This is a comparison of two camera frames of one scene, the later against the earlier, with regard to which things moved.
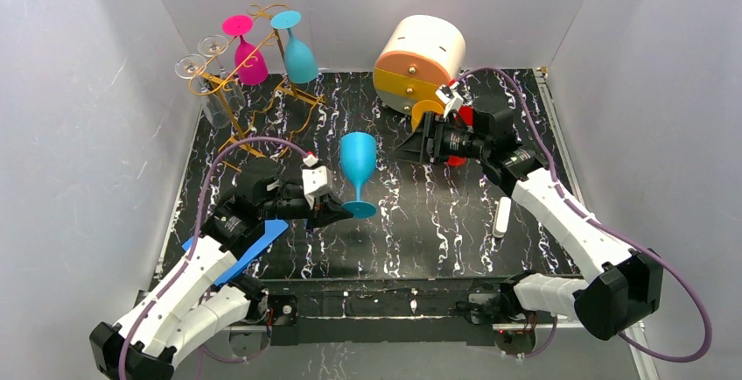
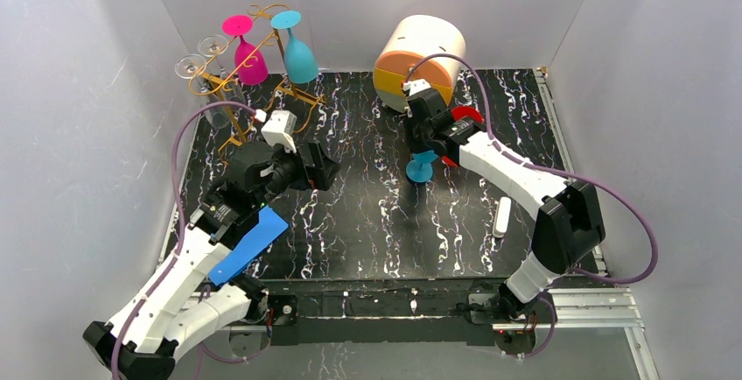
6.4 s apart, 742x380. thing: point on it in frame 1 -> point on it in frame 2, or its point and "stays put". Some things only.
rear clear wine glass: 214,46 stays put
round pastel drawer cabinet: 418,57 stays put
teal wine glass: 358,154 -> 420,169
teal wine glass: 300,65 stays put
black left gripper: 312,209 -> 312,165
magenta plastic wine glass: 255,71 stays put
